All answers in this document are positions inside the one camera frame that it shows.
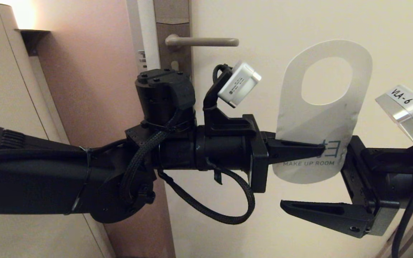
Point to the small metal latch plate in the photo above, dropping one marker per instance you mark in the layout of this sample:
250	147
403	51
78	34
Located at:
141	59

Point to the blue and white door hanger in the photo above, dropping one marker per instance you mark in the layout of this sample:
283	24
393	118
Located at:
317	125

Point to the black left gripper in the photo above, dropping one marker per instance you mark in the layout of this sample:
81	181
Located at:
228	152

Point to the brown metal lock plate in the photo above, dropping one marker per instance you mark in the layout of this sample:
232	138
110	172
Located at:
172	14

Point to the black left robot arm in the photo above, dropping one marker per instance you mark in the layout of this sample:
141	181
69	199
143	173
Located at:
20	179

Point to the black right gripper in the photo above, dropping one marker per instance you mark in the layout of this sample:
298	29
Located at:
389	190

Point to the beige curved wall panel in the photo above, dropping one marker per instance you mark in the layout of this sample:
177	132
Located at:
5	89

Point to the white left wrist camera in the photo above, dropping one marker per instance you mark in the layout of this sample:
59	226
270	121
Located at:
238	84

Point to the dark wall lamp shelf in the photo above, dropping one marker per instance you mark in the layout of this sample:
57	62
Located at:
32	37

